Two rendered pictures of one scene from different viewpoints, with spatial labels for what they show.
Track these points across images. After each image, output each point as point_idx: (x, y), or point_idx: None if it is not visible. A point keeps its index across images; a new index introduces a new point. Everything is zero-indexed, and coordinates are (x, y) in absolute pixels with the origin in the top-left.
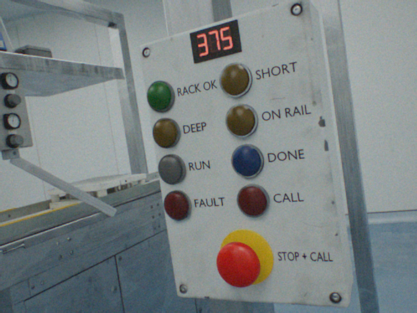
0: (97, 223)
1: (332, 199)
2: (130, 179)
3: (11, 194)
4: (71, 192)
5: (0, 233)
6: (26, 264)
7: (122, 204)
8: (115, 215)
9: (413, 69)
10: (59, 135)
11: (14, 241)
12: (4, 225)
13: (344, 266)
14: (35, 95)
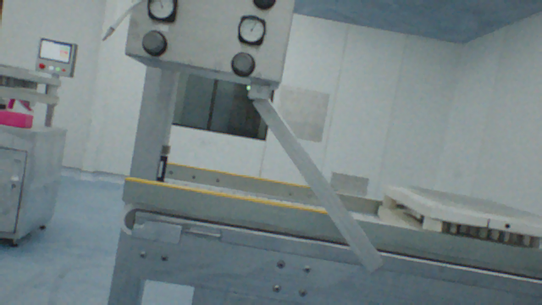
0: (383, 273)
1: None
2: (524, 227)
3: (505, 201)
4: (314, 187)
5: (187, 199)
6: (213, 267)
7: (473, 267)
8: (437, 280)
9: None
10: None
11: (207, 223)
12: (197, 191)
13: None
14: (437, 37)
